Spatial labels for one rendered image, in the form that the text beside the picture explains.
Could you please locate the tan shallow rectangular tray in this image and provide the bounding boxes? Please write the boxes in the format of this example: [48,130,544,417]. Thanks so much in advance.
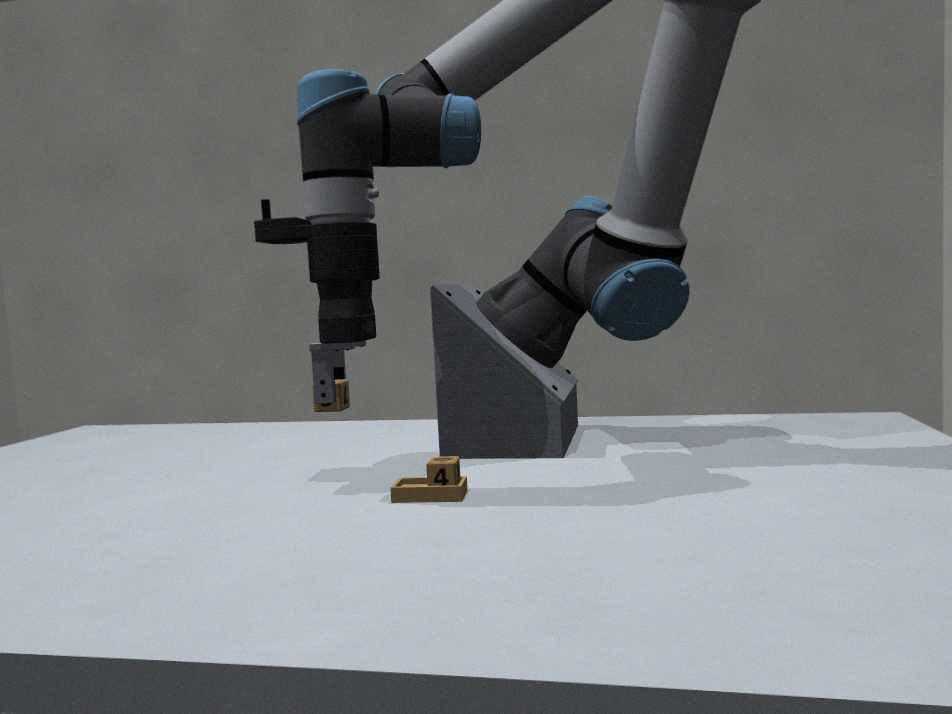
[390,476,468,503]

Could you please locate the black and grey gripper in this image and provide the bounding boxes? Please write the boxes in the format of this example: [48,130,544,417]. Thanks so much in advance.
[254,177,380,404]

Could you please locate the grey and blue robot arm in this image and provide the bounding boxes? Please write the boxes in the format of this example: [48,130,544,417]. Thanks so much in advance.
[297,0,761,368]

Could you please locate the tan wooden cube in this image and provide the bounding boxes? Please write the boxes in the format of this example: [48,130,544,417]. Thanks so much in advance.
[426,456,461,486]
[312,379,350,412]

